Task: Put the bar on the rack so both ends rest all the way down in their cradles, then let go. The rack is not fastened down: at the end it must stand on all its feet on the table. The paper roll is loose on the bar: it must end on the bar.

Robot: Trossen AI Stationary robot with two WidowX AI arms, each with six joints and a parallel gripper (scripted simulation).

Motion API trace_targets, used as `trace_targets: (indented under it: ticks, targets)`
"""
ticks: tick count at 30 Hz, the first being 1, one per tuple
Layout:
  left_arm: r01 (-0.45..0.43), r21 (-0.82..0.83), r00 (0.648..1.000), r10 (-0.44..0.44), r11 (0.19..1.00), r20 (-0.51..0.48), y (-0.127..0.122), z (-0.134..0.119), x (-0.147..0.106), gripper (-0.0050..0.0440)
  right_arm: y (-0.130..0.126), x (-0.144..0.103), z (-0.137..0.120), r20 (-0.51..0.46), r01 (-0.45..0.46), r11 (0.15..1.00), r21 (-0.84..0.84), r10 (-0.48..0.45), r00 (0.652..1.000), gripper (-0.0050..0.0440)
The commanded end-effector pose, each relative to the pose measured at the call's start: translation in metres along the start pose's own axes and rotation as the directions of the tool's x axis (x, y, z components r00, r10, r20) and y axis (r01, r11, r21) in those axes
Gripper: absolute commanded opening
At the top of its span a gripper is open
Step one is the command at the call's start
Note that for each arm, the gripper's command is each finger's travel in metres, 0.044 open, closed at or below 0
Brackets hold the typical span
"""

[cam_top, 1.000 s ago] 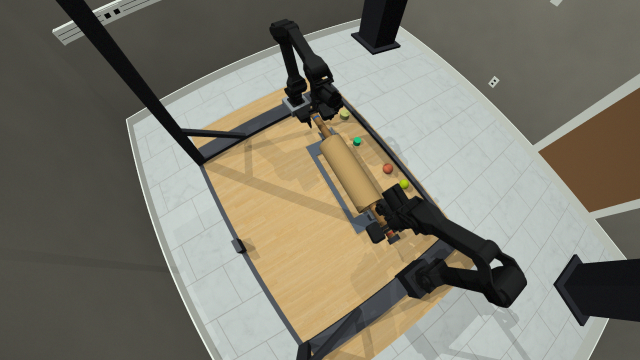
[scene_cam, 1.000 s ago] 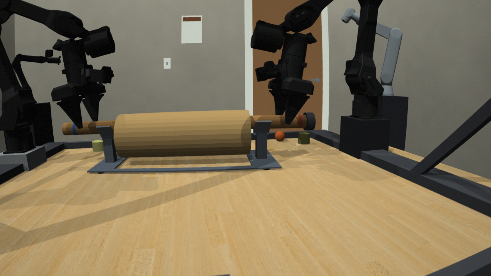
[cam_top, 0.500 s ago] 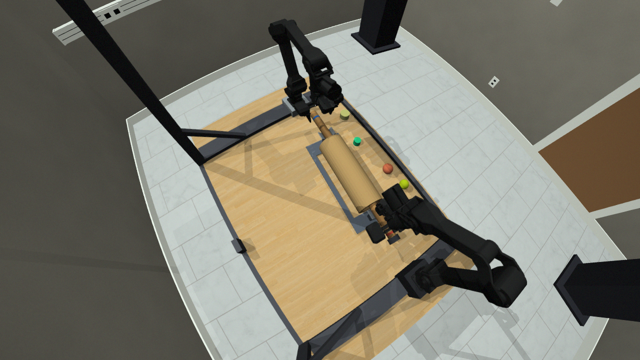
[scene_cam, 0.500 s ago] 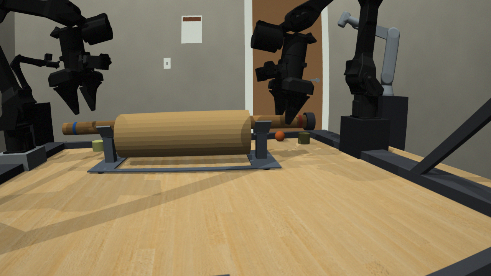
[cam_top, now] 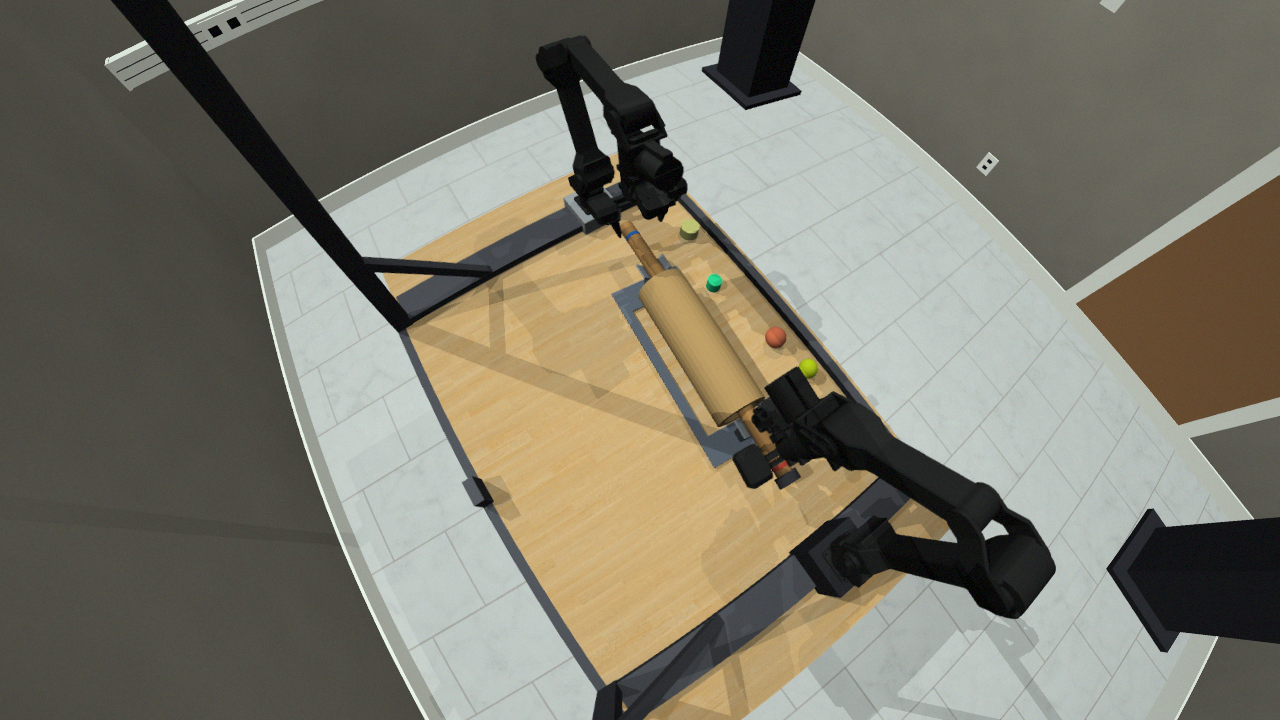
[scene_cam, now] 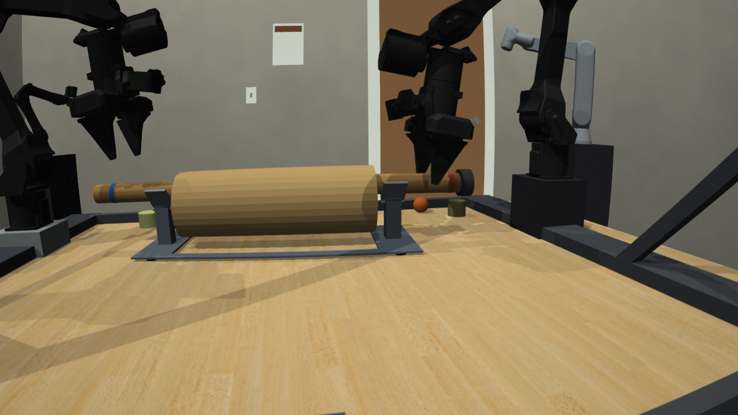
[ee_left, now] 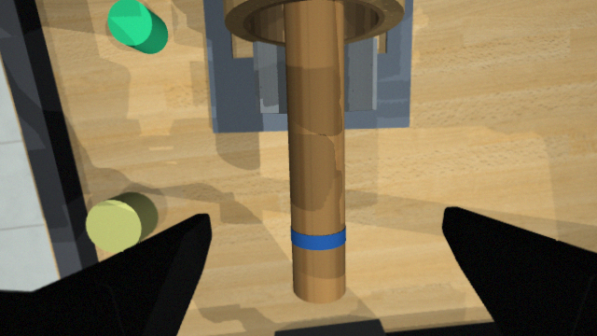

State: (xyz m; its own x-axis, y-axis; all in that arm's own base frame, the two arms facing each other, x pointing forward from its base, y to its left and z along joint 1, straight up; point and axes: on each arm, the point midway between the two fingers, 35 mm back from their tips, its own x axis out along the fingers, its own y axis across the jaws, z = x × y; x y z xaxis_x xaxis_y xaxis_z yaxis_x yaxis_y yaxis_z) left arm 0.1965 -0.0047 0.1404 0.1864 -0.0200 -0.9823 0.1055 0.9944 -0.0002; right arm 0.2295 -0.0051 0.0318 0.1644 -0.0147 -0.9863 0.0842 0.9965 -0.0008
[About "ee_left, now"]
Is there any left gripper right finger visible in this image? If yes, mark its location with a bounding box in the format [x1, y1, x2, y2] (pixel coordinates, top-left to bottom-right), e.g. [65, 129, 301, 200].
[442, 206, 597, 336]

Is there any grey metal rack with two upright cradles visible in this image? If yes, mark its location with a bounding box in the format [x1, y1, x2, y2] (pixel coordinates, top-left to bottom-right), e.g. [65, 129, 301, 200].
[203, 0, 413, 133]

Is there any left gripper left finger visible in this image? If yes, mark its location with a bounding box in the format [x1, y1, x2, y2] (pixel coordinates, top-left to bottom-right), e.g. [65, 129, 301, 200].
[0, 214, 212, 336]

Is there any tan cylinder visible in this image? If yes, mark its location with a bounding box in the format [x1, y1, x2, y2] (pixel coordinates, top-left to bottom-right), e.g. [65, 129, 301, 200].
[223, 0, 405, 47]

